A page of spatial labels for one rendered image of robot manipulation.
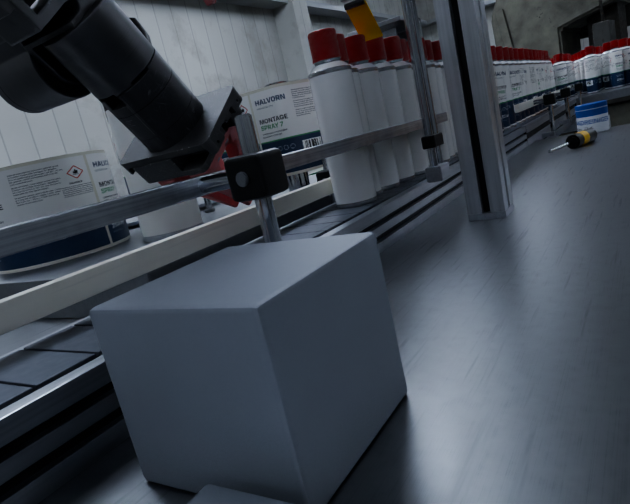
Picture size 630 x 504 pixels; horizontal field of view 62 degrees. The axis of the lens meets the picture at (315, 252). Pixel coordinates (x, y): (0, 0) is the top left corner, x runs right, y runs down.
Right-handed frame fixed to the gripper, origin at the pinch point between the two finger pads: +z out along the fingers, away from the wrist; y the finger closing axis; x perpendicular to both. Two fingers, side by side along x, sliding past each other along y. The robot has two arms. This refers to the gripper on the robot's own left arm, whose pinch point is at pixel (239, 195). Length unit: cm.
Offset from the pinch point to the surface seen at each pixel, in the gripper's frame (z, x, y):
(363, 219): 11.6, -4.9, -6.4
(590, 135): 62, -62, -23
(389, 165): 19.6, -20.4, -3.0
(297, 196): 10.2, -8.5, 2.4
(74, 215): -14.7, 14.1, -5.0
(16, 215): -0.3, -3.3, 41.8
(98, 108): 103, -218, 308
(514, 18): 228, -369, 45
